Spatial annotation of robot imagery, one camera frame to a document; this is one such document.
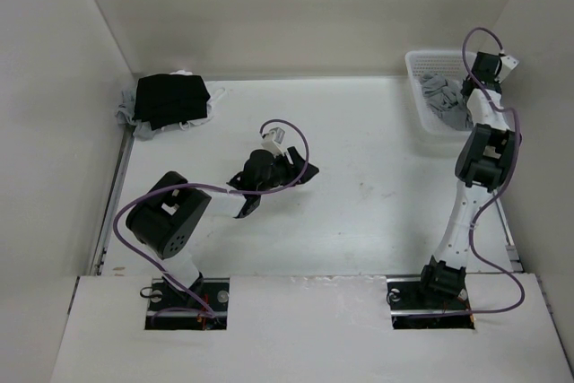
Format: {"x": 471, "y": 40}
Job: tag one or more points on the white plastic basket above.
{"x": 454, "y": 65}

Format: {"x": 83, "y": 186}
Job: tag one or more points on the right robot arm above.
{"x": 483, "y": 169}

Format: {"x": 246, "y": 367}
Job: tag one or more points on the folded black tank top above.
{"x": 151, "y": 100}

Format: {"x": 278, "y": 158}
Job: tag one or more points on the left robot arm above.
{"x": 165, "y": 223}

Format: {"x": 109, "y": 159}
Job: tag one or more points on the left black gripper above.
{"x": 292, "y": 168}

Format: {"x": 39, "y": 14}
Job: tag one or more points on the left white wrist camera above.
{"x": 272, "y": 141}

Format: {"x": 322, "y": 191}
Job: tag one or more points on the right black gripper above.
{"x": 495, "y": 82}

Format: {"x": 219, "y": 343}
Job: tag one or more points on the folded white tank top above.
{"x": 211, "y": 105}

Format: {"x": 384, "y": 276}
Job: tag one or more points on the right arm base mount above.
{"x": 412, "y": 309}

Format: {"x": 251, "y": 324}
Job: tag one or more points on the folded grey tank top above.
{"x": 125, "y": 115}

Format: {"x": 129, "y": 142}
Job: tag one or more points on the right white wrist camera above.
{"x": 508, "y": 64}

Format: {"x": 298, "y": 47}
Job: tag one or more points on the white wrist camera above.
{"x": 272, "y": 141}
{"x": 508, "y": 64}

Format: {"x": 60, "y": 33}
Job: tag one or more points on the grey tank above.
{"x": 445, "y": 100}
{"x": 125, "y": 115}

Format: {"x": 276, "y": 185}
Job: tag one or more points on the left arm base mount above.
{"x": 171, "y": 309}

